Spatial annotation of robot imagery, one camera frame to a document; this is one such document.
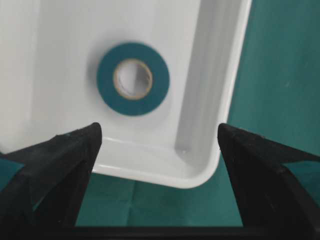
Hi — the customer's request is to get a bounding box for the teal tape roll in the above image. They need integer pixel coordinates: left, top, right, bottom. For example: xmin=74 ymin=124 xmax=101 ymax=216
xmin=96 ymin=42 xmax=171 ymax=116

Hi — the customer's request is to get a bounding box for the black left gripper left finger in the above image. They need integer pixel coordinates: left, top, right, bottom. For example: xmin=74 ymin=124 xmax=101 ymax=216
xmin=0 ymin=122 xmax=102 ymax=240

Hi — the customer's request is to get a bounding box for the white plastic tray case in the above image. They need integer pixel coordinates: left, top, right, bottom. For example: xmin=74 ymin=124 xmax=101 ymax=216
xmin=0 ymin=0 xmax=252 ymax=189

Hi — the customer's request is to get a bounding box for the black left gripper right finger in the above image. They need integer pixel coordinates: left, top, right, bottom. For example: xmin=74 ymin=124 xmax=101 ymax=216
xmin=217 ymin=123 xmax=320 ymax=240

